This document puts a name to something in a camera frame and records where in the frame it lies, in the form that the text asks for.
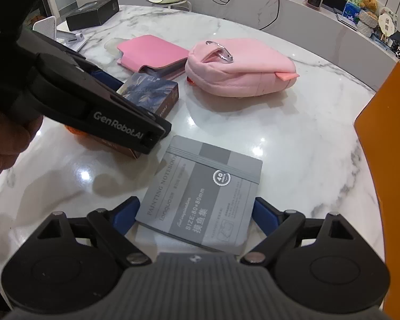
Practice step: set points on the white translucent small case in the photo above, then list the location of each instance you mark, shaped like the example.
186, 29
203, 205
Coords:
113, 45

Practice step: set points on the green printed box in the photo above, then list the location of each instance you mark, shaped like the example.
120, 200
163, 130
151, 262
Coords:
351, 5

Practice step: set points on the brown teddy bear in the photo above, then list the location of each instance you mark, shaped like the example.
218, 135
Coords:
369, 3

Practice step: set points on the black cardboard box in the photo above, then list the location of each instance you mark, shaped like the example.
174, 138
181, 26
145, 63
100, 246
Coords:
90, 13

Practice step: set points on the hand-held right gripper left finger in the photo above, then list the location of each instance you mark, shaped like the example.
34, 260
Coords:
126, 215

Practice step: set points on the pink fabric pouch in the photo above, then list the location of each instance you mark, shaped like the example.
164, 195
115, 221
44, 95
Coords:
240, 70

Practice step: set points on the orange storage box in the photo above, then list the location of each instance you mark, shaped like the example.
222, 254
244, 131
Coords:
393, 173

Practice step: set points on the round white hand fan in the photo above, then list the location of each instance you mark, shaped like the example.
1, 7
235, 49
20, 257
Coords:
386, 23

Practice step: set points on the white phone stand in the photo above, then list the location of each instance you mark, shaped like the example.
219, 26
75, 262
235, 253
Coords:
46, 28

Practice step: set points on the pink notebook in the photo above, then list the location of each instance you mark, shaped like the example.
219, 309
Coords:
150, 51

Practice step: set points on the grey notebook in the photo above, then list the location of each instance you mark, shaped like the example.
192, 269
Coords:
200, 190

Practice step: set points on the blue printed card box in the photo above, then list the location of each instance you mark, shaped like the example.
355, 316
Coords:
146, 90

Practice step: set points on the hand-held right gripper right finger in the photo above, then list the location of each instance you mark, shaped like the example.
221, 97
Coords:
265, 215

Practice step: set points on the person's left hand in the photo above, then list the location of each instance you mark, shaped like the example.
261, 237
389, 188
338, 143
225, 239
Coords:
6, 140

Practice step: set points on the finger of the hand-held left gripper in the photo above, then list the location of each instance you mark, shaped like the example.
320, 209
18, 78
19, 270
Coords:
106, 79
156, 135

